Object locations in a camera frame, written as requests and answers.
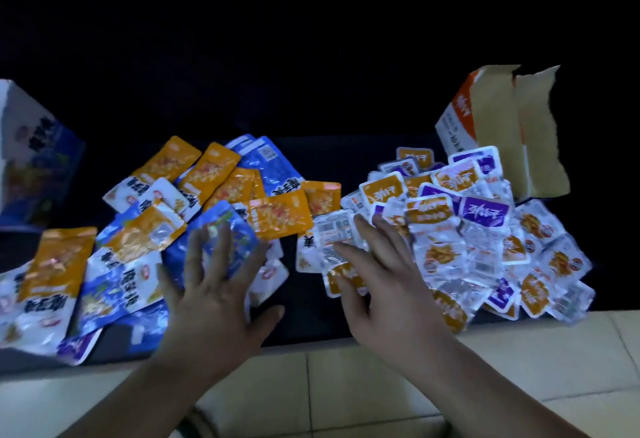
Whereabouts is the person's left hand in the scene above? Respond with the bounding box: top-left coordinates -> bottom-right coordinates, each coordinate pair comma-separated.
157,223 -> 286,378

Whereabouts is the person's right hand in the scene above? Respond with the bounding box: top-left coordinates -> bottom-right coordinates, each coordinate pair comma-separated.
333,214 -> 454,369

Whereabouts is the person's right forearm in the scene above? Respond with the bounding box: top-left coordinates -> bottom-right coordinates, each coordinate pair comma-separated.
400,333 -> 593,438

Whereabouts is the person's left forearm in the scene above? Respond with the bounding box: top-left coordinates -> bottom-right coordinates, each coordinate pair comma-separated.
57,353 -> 243,438

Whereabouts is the pile of large blue orange packets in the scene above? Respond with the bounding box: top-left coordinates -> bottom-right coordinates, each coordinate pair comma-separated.
0,134 -> 343,366

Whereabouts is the heap of small purple orange sachets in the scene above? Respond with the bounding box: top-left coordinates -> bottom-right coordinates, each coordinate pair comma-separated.
312,146 -> 597,334

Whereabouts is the open orange white cardboard box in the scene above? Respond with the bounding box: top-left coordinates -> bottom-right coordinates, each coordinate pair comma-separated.
434,64 -> 571,203

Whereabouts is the blue printed carton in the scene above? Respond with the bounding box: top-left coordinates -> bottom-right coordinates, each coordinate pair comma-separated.
0,78 -> 86,229

